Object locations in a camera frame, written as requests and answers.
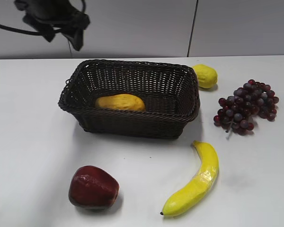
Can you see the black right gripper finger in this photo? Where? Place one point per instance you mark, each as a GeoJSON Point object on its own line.
{"type": "Point", "coordinates": [47, 33]}

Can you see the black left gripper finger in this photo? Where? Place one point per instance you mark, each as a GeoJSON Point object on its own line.
{"type": "Point", "coordinates": [75, 37]}

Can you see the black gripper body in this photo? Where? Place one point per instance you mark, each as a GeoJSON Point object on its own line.
{"type": "Point", "coordinates": [55, 12]}

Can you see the yellow mango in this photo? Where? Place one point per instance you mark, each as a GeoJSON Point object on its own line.
{"type": "Point", "coordinates": [121, 102]}

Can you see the black wicker basket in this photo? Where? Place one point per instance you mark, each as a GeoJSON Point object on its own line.
{"type": "Point", "coordinates": [169, 92]}

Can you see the yellow lemon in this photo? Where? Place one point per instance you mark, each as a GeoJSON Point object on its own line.
{"type": "Point", "coordinates": [206, 76]}

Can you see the dark red apple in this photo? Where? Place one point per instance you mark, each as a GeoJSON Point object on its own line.
{"type": "Point", "coordinates": [93, 188]}

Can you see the purple grape bunch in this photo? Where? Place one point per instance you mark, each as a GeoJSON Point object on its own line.
{"type": "Point", "coordinates": [236, 112]}

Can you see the yellow banana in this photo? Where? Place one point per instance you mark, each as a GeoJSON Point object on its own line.
{"type": "Point", "coordinates": [197, 188]}

